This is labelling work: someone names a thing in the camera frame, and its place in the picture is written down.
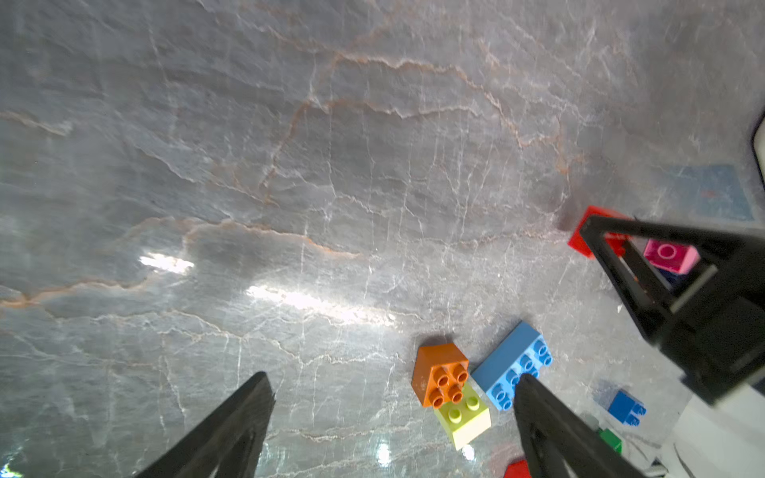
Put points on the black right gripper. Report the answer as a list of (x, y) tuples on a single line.
[(712, 324)]

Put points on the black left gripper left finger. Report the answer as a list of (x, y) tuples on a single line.
[(228, 442)]

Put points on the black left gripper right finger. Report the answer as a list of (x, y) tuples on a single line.
[(557, 443)]

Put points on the pink small lego brick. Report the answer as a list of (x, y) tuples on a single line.
[(676, 258)]

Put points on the blue small lego brick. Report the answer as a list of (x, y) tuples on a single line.
[(626, 409)]

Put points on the lime green lego brick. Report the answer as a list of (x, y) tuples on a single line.
[(465, 421)]

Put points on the light blue long lego brick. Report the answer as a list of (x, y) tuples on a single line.
[(523, 351)]

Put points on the brown-orange lego brick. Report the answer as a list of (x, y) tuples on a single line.
[(439, 375)]

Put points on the red lego brick front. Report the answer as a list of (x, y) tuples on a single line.
[(517, 469)]

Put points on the blue lid storage box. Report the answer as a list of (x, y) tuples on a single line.
[(758, 145)]

